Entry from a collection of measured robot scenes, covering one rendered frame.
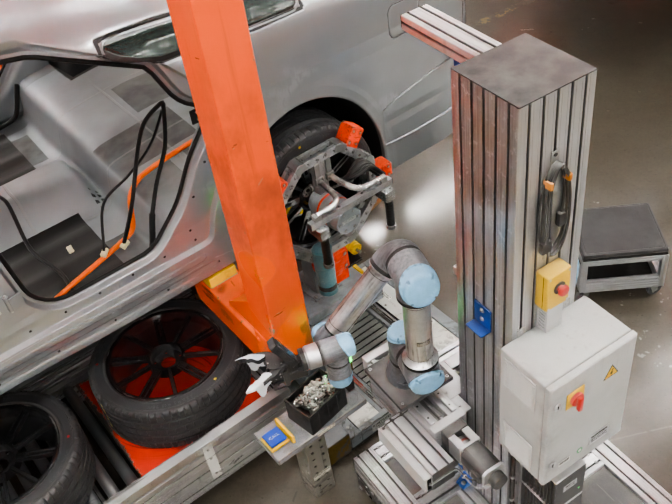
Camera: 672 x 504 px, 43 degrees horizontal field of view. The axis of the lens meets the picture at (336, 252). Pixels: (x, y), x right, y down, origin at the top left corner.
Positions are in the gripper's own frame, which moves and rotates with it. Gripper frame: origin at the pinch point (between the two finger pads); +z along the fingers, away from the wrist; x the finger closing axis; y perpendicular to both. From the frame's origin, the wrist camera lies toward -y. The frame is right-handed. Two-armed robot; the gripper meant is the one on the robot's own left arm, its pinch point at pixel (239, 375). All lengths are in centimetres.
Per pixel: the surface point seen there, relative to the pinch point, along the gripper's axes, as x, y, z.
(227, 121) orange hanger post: 43, -59, -20
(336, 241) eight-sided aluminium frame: 119, 46, -61
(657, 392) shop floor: 38, 120, -173
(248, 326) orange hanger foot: 79, 45, -11
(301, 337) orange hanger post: 60, 44, -28
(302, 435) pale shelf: 40, 74, -17
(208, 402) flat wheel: 69, 68, 14
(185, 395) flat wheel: 73, 64, 21
